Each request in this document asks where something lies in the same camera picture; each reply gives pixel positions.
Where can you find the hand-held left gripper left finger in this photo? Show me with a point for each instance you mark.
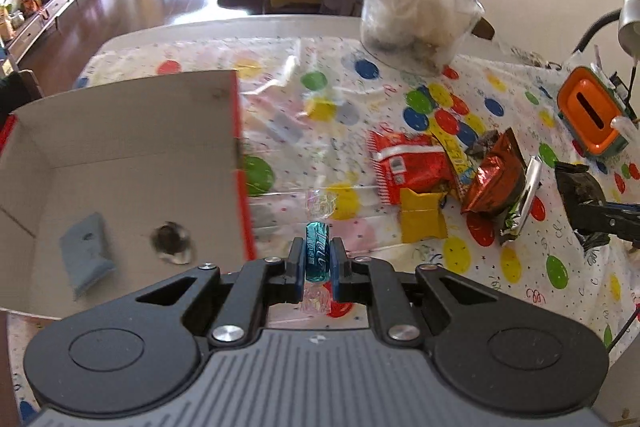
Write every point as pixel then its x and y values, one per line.
pixel 296 267

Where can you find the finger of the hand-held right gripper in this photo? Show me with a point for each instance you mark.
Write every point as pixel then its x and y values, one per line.
pixel 620 219

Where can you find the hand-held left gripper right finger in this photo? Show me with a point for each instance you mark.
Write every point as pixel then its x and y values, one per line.
pixel 337 292

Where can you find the teal candy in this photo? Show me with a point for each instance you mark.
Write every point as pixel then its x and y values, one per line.
pixel 316 252

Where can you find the yellow snack packet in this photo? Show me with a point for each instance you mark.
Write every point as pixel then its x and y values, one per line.
pixel 422 219

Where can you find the copper brown snack bag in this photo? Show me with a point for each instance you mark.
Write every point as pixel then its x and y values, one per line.
pixel 495 179

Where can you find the red snack packet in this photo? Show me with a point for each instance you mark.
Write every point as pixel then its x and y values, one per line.
pixel 410 167

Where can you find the cardboard box with red edge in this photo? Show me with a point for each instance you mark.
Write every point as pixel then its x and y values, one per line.
pixel 125 157

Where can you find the silver snack packet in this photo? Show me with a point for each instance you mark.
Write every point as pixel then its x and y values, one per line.
pixel 522 202

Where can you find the orange tissue box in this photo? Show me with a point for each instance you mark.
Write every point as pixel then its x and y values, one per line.
pixel 587 107

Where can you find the round dark wrapped candy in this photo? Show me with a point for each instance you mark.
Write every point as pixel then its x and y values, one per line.
pixel 172 242

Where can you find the silver desk lamp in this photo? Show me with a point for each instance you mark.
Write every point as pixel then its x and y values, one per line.
pixel 631 14

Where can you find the blue grey snack packet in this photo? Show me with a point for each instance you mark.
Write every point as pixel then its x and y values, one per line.
pixel 87 257

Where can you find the clear plastic bag white contents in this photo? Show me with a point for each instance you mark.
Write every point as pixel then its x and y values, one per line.
pixel 420 12

